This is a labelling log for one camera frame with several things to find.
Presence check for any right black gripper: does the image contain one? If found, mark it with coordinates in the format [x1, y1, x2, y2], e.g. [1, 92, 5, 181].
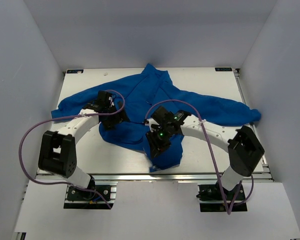
[145, 124, 173, 159]

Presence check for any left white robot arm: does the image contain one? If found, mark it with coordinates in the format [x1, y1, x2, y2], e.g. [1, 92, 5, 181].
[38, 91, 130, 200]

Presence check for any blue table label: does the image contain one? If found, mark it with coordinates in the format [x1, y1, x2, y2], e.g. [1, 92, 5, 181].
[214, 67, 233, 72]
[66, 69, 84, 74]

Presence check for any aluminium rail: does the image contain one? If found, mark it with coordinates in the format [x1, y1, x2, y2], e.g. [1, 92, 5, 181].
[36, 172, 275, 182]
[233, 68, 274, 182]

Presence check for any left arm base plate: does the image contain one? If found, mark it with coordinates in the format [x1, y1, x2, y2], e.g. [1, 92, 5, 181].
[63, 181, 117, 210]

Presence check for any aluminium front rail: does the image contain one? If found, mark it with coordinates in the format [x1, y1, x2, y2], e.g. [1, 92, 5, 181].
[36, 172, 275, 182]

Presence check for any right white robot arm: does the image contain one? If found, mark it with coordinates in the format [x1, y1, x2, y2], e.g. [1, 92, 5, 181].
[144, 106, 265, 200]

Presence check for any left blue table label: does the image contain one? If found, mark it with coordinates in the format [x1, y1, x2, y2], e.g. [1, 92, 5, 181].
[66, 69, 84, 74]

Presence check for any blue zip jacket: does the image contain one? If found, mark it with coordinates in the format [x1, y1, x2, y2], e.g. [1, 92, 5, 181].
[51, 64, 261, 174]

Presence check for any aluminium right side rail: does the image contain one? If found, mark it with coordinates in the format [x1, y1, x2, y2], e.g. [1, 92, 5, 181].
[233, 68, 274, 182]

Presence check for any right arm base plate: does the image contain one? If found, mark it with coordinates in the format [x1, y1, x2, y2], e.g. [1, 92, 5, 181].
[196, 184, 248, 213]

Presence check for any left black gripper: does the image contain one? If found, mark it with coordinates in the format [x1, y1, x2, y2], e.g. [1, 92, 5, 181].
[101, 101, 130, 131]

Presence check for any right blue table label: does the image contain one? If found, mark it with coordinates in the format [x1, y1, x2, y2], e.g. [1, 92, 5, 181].
[214, 67, 233, 72]

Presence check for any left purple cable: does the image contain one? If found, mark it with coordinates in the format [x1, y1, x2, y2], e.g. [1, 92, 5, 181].
[18, 89, 126, 210]

